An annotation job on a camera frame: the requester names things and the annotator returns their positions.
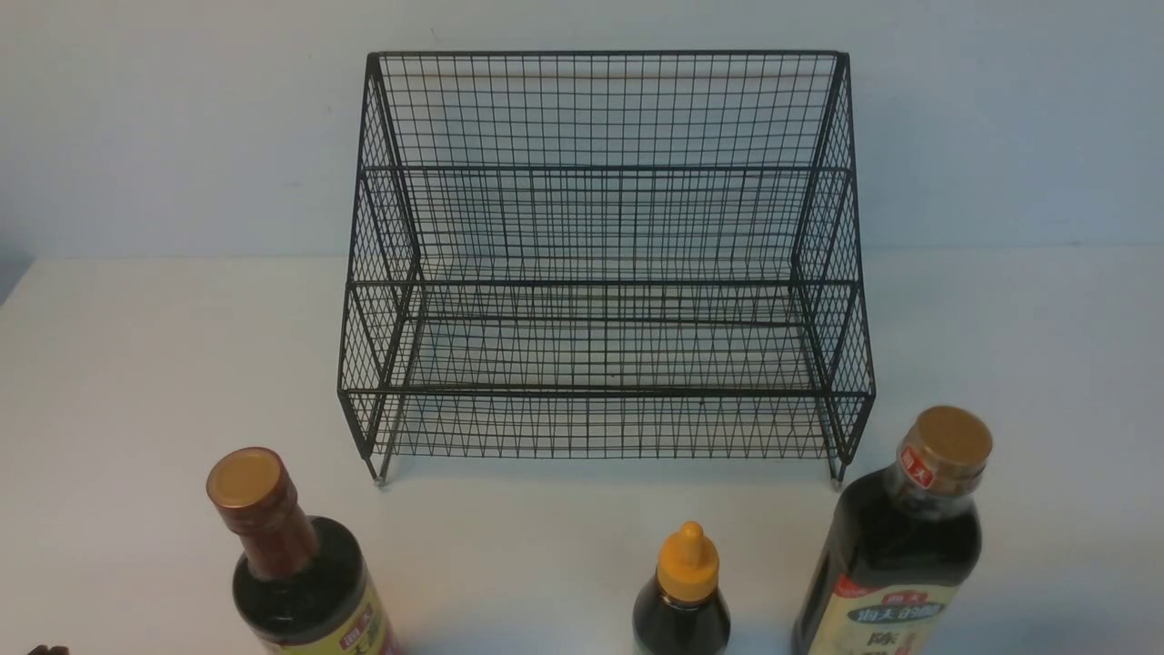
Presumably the dark brown object at edge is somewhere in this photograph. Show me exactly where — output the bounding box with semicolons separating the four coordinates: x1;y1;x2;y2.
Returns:
28;645;70;655

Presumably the soy sauce bottle brown cap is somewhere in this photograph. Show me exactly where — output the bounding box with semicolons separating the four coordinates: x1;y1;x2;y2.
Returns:
206;447;402;654

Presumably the black wire mesh rack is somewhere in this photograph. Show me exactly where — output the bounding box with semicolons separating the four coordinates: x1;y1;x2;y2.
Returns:
338;49;876;487

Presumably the vinegar bottle gold cap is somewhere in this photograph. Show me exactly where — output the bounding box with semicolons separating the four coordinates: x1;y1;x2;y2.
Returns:
792;406;993;654

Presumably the small dark bottle yellow cap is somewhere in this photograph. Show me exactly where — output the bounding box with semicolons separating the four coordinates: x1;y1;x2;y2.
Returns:
632;521;731;654

